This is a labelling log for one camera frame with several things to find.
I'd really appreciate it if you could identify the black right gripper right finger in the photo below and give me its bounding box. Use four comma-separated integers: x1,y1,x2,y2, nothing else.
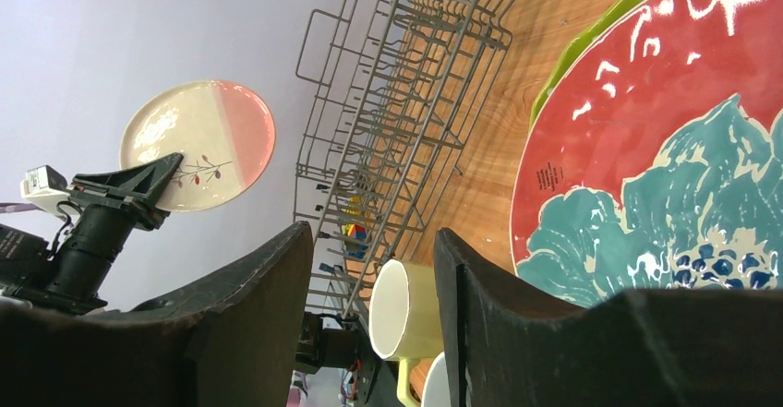
434,228,782,406

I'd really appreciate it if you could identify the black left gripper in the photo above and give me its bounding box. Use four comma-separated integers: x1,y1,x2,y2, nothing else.
36,152,184,315

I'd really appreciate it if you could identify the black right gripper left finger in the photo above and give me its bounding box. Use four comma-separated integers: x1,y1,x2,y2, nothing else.
1,221,313,406

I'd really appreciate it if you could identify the cream and pink plate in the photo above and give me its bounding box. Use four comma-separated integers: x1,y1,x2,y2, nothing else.
119,79,276,212

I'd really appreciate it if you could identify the red and teal floral plate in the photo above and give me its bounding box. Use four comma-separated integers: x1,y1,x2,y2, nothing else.
510,0,782,307

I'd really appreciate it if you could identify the pink mug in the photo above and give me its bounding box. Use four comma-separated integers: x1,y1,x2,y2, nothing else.
421,352,452,407

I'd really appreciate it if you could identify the yellow mug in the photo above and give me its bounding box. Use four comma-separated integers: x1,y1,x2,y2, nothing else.
368,259,444,406

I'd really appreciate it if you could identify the yellow red blue toy block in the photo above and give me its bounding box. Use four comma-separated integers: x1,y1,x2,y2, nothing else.
340,196,368,260

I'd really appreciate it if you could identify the green scalloped plate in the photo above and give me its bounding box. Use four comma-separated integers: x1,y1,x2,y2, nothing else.
529,0,644,128

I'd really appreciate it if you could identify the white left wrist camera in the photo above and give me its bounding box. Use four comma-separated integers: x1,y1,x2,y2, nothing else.
20,164,68,201

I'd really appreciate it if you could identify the grey wire dish rack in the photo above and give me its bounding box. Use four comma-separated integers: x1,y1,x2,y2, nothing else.
293,0,516,317

